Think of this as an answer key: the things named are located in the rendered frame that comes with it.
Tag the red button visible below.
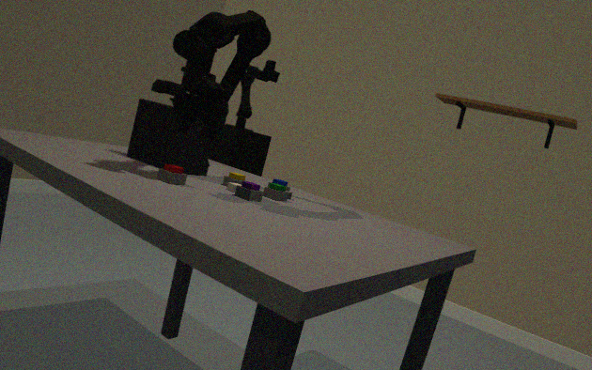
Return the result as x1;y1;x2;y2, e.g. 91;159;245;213
156;164;187;185

